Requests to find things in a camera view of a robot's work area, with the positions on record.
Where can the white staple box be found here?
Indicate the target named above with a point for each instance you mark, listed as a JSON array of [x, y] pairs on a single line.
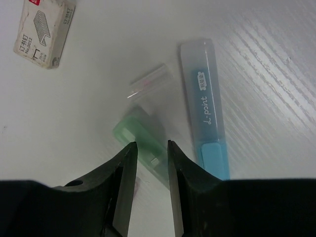
[[43, 30]]

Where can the green highlighter marker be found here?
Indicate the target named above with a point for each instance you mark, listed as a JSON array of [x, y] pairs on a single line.
[[147, 131]]

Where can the clear marker cap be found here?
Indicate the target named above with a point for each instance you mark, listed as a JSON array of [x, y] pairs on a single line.
[[155, 79]]

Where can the blue highlighter marker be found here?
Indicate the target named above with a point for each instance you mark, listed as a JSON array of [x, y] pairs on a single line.
[[202, 91]]

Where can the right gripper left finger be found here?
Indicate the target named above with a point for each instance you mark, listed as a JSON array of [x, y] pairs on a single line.
[[97, 204]]

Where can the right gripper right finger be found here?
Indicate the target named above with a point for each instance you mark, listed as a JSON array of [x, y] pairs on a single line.
[[205, 206]]

